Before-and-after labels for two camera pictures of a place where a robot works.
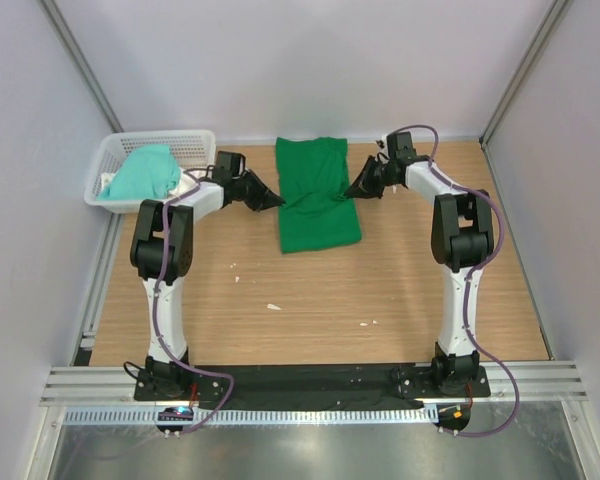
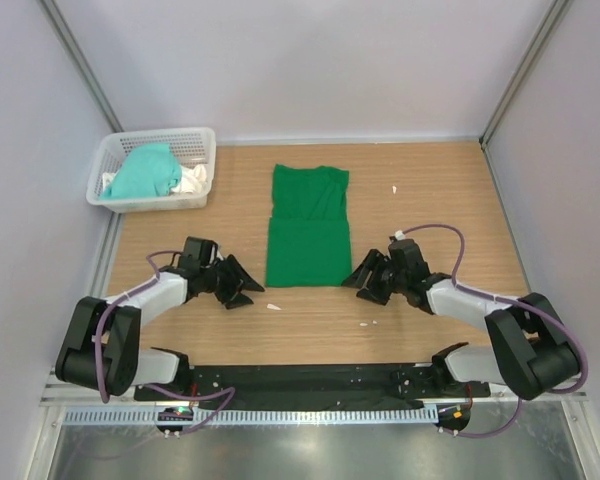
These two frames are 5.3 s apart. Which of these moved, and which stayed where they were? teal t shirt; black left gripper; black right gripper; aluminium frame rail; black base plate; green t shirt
Moved: black right gripper; green t shirt; black left gripper
Stayed: teal t shirt; aluminium frame rail; black base plate
